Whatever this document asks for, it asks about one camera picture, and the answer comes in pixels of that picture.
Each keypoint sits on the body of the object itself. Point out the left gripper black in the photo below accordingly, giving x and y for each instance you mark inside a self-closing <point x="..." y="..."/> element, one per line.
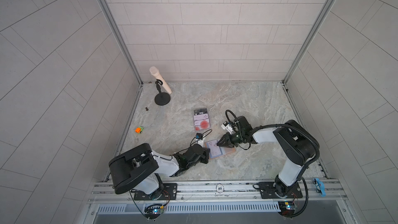
<point x="205" y="153"/>

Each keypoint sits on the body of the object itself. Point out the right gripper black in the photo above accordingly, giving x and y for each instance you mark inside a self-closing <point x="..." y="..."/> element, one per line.
<point x="227" y="139"/>

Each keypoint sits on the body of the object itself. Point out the pink leather card wallet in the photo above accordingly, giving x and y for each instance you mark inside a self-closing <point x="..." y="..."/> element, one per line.
<point x="227" y="151"/>

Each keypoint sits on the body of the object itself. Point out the clear acrylic card holder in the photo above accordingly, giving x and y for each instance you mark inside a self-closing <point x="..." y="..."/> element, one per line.
<point x="201" y="119"/>

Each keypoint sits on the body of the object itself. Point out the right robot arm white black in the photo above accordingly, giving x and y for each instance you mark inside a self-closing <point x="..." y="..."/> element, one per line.
<point x="301" y="149"/>

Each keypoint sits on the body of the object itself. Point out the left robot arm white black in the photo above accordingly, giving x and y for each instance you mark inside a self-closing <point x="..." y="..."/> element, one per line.
<point x="140" y="168"/>

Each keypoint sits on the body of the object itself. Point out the white card red circle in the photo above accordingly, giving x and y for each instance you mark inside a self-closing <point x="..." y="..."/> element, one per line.
<point x="201" y="124"/>

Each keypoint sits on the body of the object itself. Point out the pink floral VIP card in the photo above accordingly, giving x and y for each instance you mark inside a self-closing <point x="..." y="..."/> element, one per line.
<point x="201" y="117"/>

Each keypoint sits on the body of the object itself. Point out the black VIP card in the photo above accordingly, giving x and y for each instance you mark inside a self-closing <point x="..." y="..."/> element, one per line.
<point x="200" y="111"/>

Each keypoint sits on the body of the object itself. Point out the orange green toy car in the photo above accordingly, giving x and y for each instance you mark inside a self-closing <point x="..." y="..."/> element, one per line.
<point x="139" y="129"/>

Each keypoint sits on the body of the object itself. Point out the black microphone stand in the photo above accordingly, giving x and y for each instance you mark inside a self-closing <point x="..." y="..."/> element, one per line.
<point x="162" y="98"/>

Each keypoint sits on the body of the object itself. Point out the left circuit board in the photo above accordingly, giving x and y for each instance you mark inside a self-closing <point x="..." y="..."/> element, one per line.
<point x="155" y="209"/>

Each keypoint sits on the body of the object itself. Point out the circuit board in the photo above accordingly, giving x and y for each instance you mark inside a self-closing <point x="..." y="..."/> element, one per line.
<point x="155" y="209"/>
<point x="287" y="208"/>

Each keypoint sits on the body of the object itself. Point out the white ventilation grille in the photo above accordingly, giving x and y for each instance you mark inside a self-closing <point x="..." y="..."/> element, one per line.
<point x="194" y="207"/>

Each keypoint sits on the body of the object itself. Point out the right circuit board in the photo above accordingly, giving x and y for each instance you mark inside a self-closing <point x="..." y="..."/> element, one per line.
<point x="287" y="208"/>

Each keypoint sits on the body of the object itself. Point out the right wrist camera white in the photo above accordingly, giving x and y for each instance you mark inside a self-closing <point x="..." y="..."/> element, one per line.
<point x="227" y="127"/>

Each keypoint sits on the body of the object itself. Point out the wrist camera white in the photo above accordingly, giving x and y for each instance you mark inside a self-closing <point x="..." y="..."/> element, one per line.
<point x="199" y="139"/>
<point x="227" y="127"/>

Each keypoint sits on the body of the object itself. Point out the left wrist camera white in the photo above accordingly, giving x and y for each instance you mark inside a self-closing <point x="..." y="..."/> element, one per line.
<point x="199" y="139"/>

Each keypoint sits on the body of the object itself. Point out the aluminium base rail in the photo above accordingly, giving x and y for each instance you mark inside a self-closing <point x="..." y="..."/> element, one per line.
<point x="218" y="191"/>

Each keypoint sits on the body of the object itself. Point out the blue clip on rail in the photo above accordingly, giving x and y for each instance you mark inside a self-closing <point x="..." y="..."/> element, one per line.
<point x="319" y="187"/>

